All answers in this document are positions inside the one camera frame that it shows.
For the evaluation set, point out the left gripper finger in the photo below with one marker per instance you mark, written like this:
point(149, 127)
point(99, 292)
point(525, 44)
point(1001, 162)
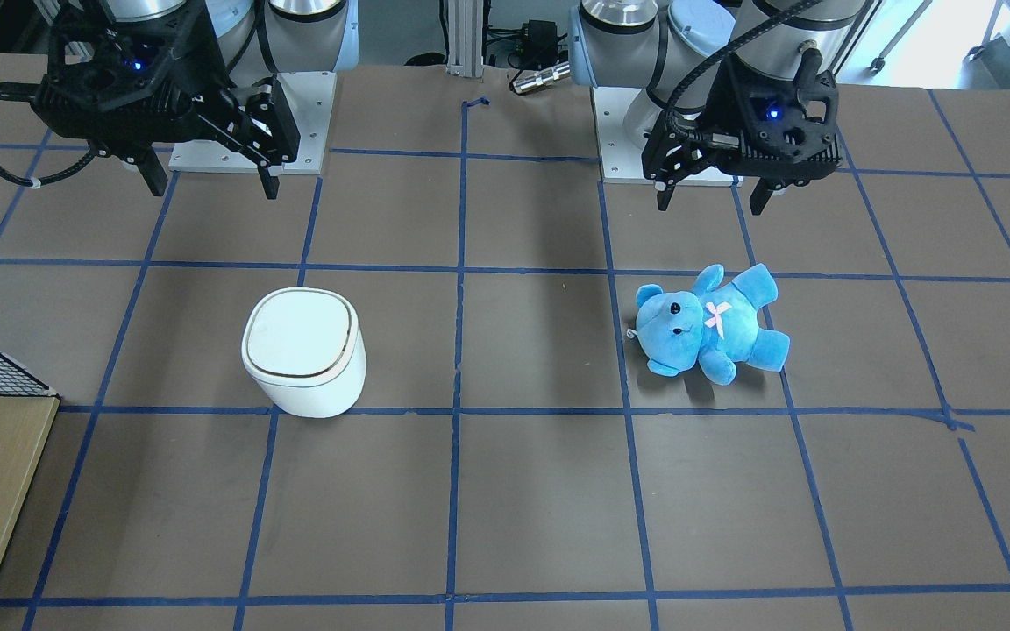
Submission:
point(761, 195)
point(676, 148)

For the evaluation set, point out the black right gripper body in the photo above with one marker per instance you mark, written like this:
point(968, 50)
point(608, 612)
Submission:
point(203, 67)

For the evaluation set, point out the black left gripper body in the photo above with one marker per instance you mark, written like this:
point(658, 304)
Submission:
point(705, 109)

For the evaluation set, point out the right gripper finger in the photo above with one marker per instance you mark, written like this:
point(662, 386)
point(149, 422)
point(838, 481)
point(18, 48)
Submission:
point(152, 171)
point(256, 123)

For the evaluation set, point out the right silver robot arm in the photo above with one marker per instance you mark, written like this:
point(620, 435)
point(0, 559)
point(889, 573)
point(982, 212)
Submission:
point(265, 38)

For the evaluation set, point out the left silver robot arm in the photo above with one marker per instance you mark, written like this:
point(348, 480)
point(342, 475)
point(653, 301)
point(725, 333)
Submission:
point(673, 51)

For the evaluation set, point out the white trash can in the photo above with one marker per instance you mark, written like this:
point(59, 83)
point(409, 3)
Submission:
point(304, 348)

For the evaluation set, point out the blue teddy bear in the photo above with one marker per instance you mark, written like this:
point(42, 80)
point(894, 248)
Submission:
point(714, 325)

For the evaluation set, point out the silver metal cylinder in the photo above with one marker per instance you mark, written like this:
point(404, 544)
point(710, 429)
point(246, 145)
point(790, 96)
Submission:
point(528, 82)

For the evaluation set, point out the black power adapter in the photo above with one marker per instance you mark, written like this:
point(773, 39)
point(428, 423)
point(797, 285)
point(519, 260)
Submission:
point(538, 42)

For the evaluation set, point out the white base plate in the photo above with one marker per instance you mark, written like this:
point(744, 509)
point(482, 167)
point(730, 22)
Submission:
point(295, 108)
point(622, 116)

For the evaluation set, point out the aluminium profile post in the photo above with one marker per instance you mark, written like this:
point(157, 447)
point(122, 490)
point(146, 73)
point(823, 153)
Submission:
point(464, 35)

